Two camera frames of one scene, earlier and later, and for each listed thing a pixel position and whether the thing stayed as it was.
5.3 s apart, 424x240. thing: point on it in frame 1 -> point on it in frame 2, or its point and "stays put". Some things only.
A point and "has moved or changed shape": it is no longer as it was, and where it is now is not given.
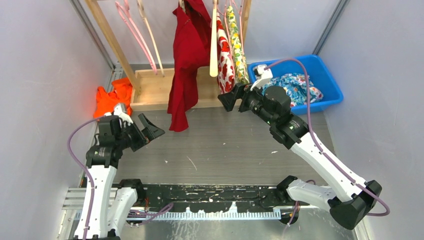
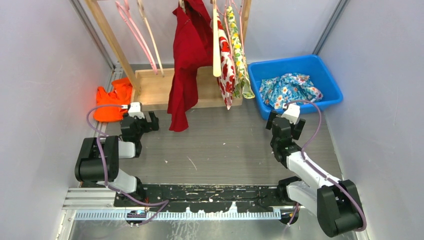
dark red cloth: [192, 50] stays put
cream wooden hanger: [214, 61] stays put
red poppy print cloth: [225, 74] has moved or changed shape
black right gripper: [240, 90] -> [296, 132]
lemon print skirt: [241, 71] stays put
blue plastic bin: [319, 75] stays put
